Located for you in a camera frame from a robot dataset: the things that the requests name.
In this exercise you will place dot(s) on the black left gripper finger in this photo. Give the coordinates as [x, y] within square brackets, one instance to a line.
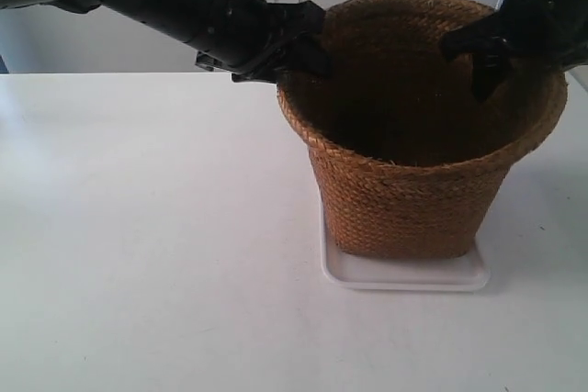
[289, 21]
[304, 54]

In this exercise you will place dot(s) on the brown woven wicker basket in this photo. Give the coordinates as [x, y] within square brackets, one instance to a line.
[406, 159]

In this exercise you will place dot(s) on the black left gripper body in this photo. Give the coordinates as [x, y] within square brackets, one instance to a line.
[251, 39]

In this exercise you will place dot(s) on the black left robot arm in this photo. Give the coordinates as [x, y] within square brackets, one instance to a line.
[165, 16]

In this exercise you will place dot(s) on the white plastic tray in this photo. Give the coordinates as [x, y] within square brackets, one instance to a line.
[468, 273]

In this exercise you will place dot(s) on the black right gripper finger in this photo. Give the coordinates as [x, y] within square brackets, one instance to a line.
[484, 36]
[490, 67]

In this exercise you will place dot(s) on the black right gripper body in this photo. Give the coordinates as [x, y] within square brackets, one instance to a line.
[555, 30]

